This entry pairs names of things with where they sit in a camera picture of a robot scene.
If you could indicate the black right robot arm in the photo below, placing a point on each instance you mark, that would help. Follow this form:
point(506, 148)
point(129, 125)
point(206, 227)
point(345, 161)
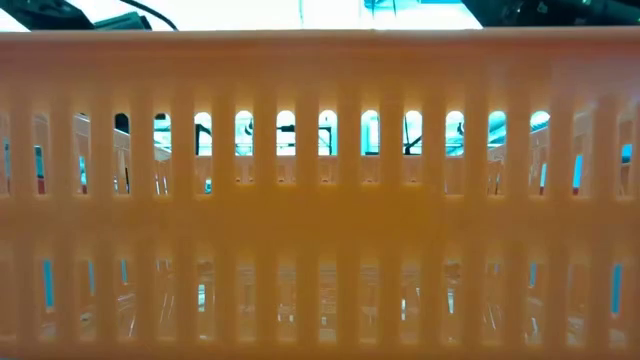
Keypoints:
point(550, 12)

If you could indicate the orange plastic basket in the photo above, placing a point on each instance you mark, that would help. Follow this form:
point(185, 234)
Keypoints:
point(320, 215)

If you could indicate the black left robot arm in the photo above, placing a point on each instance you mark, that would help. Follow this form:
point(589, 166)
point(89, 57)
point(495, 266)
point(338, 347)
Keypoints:
point(40, 12)

